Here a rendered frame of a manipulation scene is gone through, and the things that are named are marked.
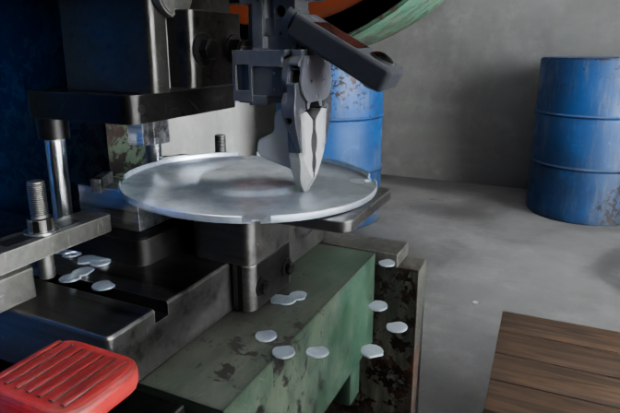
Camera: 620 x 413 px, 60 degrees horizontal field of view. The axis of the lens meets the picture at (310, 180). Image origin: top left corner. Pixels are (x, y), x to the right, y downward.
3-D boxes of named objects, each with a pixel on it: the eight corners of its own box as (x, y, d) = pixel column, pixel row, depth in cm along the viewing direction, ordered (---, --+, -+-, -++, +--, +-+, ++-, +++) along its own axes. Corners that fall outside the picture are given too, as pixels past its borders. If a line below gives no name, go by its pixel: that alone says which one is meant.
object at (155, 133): (174, 140, 68) (172, 111, 68) (149, 147, 64) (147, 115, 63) (155, 138, 70) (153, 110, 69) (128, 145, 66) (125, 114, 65)
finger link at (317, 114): (280, 181, 64) (279, 101, 62) (326, 185, 61) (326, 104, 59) (267, 186, 61) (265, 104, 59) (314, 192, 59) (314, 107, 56)
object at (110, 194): (217, 198, 74) (215, 166, 73) (139, 231, 61) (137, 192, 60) (164, 191, 78) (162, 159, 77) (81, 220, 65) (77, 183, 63)
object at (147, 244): (243, 217, 76) (242, 195, 75) (143, 268, 58) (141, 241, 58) (153, 203, 83) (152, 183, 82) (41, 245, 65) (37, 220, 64)
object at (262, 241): (389, 291, 65) (393, 183, 62) (346, 348, 53) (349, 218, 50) (217, 257, 76) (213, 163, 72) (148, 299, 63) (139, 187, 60)
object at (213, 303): (327, 237, 85) (327, 201, 84) (114, 402, 46) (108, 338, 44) (174, 213, 98) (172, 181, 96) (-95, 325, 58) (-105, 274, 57)
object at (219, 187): (411, 221, 51) (411, 213, 50) (88, 228, 46) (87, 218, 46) (348, 157, 78) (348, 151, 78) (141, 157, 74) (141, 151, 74)
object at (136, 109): (240, 124, 73) (239, 83, 71) (134, 149, 55) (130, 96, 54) (148, 118, 79) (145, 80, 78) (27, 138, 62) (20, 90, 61)
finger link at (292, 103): (300, 147, 58) (299, 64, 56) (315, 147, 58) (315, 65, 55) (279, 154, 54) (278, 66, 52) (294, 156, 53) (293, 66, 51)
